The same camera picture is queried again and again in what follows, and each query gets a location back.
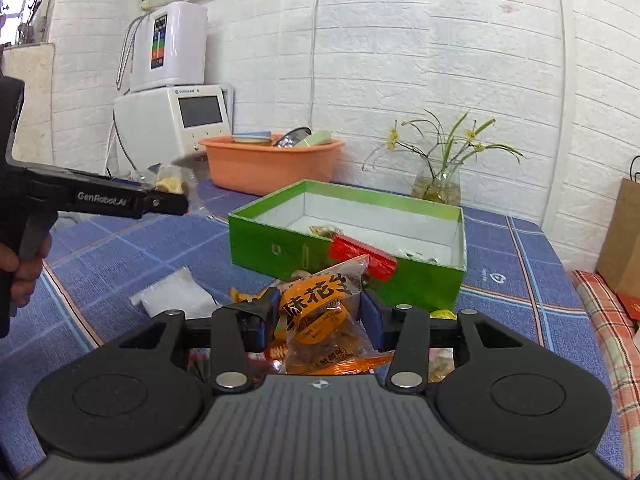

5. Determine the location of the orange plastic basin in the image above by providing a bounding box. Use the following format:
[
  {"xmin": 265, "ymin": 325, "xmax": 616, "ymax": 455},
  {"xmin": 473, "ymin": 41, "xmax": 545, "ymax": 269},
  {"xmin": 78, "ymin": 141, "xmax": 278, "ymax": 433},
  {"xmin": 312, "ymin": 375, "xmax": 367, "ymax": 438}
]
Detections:
[{"xmin": 198, "ymin": 134, "xmax": 346, "ymax": 197}]

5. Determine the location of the small orange snack packet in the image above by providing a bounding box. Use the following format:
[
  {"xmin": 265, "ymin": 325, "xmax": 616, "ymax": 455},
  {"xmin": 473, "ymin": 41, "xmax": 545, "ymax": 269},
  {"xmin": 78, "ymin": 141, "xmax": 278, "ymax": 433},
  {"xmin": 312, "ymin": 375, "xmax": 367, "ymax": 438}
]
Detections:
[{"xmin": 228, "ymin": 287, "xmax": 272, "ymax": 312}]

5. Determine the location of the green cardboard box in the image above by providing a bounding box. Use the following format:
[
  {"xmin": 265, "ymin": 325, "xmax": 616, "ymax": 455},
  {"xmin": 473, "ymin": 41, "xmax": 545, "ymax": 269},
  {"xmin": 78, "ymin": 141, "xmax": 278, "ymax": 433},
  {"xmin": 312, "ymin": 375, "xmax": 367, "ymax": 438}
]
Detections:
[{"xmin": 228, "ymin": 179, "xmax": 469, "ymax": 313}]

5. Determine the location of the red snack packet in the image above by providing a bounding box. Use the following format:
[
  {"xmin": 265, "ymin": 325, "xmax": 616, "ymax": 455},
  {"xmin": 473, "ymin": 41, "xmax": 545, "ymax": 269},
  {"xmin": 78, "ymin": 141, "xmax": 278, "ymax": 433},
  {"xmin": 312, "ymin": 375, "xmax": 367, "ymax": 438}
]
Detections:
[{"xmin": 329, "ymin": 233, "xmax": 399, "ymax": 282}]

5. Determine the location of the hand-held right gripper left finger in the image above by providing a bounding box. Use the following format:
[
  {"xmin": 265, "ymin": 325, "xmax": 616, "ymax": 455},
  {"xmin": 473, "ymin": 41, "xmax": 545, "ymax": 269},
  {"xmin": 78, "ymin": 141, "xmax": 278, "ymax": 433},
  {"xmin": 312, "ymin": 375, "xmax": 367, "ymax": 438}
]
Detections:
[{"xmin": 118, "ymin": 287, "xmax": 282, "ymax": 394}]

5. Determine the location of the plaid cloth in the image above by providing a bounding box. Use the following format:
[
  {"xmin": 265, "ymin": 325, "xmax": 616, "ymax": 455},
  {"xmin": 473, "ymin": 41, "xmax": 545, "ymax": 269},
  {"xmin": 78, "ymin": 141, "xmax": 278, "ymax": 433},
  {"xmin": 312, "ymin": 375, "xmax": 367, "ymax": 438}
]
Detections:
[{"xmin": 571, "ymin": 269, "xmax": 640, "ymax": 479}]

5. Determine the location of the clear snack packet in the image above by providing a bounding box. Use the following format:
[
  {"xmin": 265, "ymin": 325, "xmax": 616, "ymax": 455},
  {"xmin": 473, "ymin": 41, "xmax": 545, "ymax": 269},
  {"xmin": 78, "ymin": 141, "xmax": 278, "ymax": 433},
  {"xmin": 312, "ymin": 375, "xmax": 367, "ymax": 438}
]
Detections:
[{"xmin": 147, "ymin": 162, "xmax": 202, "ymax": 212}]

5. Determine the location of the pale green cup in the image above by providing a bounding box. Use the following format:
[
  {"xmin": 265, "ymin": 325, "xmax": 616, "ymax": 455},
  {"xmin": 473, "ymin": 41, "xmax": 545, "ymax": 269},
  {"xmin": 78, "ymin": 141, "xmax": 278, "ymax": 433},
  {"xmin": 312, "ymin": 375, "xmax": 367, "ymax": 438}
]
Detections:
[{"xmin": 295, "ymin": 129, "xmax": 334, "ymax": 149}]

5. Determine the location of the person's left hand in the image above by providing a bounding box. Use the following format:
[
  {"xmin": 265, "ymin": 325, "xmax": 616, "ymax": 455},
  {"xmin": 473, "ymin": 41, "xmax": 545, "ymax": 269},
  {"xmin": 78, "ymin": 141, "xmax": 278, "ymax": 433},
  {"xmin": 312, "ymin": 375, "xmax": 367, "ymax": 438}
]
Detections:
[{"xmin": 0, "ymin": 233, "xmax": 53, "ymax": 319}]

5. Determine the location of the grey purifier hose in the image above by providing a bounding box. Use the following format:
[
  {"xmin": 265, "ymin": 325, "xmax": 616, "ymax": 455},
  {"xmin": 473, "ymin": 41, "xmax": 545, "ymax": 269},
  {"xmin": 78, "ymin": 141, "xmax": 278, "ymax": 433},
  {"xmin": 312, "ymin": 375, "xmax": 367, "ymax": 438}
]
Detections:
[{"xmin": 115, "ymin": 14, "xmax": 147, "ymax": 93}]

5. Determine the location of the brown snack in box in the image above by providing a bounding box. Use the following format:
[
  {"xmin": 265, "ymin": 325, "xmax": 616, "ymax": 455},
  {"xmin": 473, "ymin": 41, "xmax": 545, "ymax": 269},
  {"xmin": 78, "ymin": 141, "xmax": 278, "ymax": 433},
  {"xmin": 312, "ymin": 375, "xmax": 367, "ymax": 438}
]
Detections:
[{"xmin": 307, "ymin": 224, "xmax": 347, "ymax": 242}]

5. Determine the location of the blue checked tablecloth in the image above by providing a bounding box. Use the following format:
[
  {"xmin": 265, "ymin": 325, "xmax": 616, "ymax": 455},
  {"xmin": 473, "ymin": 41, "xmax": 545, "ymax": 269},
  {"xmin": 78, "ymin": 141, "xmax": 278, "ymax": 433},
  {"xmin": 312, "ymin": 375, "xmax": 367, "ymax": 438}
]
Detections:
[{"xmin": 0, "ymin": 179, "xmax": 627, "ymax": 479}]

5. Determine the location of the metal bowl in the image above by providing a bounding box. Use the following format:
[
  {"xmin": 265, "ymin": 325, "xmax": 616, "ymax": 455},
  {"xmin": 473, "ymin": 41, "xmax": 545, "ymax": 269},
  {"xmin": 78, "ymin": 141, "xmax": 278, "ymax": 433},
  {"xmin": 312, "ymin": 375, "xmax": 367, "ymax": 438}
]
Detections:
[{"xmin": 273, "ymin": 127, "xmax": 312, "ymax": 150}]

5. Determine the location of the brown paper bag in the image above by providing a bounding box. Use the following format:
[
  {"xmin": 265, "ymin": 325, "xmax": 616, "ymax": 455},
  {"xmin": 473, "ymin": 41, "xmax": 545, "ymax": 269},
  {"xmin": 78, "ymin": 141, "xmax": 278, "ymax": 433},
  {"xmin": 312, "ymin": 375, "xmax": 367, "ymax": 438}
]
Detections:
[{"xmin": 595, "ymin": 156, "xmax": 640, "ymax": 302}]

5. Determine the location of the red paper packet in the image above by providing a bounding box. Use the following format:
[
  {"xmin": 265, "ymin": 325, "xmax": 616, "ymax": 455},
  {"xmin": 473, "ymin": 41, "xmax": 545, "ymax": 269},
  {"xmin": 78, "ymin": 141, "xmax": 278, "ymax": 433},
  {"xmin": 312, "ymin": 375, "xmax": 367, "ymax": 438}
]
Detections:
[{"xmin": 617, "ymin": 292, "xmax": 640, "ymax": 323}]

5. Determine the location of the glass vase with plant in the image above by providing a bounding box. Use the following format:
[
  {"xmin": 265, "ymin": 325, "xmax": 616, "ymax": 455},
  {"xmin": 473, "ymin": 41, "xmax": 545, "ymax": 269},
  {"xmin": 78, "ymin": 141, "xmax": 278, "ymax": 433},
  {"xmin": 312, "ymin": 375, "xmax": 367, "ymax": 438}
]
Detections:
[{"xmin": 362, "ymin": 108, "xmax": 527, "ymax": 197}]

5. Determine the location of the white appliance with screen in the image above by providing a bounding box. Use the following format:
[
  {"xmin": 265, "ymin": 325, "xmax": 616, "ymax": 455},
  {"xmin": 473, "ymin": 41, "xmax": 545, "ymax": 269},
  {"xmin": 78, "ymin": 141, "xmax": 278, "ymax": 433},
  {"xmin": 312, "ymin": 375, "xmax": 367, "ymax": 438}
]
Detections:
[{"xmin": 112, "ymin": 84, "xmax": 234, "ymax": 182}]

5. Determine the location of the white water purifier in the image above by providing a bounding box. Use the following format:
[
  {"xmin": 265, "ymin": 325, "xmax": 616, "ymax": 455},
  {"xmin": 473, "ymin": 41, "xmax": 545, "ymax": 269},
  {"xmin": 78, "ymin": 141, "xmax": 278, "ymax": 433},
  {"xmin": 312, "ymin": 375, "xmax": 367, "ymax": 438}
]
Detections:
[{"xmin": 128, "ymin": 1, "xmax": 209, "ymax": 94}]

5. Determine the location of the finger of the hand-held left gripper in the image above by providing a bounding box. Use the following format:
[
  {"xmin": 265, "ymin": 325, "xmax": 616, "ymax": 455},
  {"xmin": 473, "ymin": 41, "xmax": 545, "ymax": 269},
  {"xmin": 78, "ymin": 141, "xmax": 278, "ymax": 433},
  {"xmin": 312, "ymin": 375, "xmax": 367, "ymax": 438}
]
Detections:
[{"xmin": 136, "ymin": 188, "xmax": 190, "ymax": 219}]

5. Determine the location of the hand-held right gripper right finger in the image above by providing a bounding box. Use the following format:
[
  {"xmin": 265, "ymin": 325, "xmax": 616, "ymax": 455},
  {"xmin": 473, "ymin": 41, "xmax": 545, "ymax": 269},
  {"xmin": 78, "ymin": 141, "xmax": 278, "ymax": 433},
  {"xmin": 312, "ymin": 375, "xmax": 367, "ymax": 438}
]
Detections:
[{"xmin": 359, "ymin": 287, "xmax": 527, "ymax": 394}]

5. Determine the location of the beige board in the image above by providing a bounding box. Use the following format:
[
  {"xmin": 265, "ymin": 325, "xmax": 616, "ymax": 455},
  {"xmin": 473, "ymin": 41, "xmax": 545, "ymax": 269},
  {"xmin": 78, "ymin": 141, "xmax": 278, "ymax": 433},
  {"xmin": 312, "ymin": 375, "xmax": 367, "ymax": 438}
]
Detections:
[{"xmin": 4, "ymin": 42, "xmax": 56, "ymax": 167}]

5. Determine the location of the white wall cable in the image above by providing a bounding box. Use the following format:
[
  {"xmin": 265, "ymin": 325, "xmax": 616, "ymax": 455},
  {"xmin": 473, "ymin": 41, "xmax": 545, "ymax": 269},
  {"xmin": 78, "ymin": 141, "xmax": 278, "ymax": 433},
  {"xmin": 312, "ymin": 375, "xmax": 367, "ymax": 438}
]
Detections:
[{"xmin": 306, "ymin": 0, "xmax": 322, "ymax": 132}]

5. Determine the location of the white snack packet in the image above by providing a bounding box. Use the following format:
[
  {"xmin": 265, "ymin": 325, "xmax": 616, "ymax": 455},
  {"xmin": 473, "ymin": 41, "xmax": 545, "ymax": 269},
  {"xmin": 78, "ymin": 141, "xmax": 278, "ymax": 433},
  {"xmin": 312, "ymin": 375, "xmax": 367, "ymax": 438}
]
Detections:
[{"xmin": 129, "ymin": 266, "xmax": 222, "ymax": 321}]

